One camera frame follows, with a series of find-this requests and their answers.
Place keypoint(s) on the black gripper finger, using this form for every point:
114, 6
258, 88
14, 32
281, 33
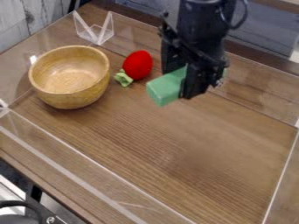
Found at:
172, 59
198, 79

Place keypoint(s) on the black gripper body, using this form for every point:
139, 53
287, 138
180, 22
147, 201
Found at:
202, 25

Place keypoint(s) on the green rectangular block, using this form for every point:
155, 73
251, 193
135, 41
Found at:
163, 89

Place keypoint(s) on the brown wooden bowl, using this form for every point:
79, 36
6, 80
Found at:
70, 76

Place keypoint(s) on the red toy strawberry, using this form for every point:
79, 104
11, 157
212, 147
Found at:
136, 67

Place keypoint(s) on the clear acrylic corner bracket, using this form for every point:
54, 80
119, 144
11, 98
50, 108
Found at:
96, 34

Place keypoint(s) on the clear acrylic front wall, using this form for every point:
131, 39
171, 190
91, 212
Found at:
86, 186

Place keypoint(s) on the black metal clamp bracket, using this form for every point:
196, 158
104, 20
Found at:
44, 215

